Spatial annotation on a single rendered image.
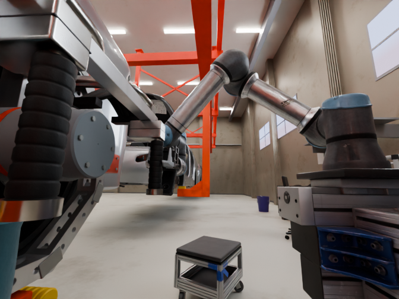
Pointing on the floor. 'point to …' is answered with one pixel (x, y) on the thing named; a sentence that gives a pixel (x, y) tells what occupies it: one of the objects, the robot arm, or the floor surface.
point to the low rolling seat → (209, 268)
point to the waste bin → (263, 202)
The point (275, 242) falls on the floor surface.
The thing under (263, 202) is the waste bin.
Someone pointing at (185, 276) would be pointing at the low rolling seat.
